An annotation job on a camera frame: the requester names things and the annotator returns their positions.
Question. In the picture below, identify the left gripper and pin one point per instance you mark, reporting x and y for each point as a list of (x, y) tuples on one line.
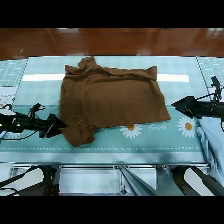
[(51, 126)]

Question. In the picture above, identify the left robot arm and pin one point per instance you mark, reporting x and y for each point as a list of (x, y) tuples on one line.
[(20, 122)]

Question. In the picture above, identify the light blue garment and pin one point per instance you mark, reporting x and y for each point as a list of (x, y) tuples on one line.
[(211, 140)]

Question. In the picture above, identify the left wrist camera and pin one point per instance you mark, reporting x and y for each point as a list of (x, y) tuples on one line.
[(36, 109)]

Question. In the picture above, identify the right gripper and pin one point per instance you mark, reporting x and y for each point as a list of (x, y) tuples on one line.
[(188, 106)]

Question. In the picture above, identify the brown T-shirt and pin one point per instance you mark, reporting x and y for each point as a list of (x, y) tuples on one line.
[(110, 100)]

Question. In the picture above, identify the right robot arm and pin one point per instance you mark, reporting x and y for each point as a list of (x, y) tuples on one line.
[(213, 108)]

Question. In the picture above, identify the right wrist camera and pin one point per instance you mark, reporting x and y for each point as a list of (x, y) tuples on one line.
[(216, 85)]

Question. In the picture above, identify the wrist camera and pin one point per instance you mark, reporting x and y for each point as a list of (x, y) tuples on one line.
[(216, 85), (36, 109)]

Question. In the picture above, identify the silver frame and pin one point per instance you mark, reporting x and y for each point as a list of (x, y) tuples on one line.
[(100, 176)]

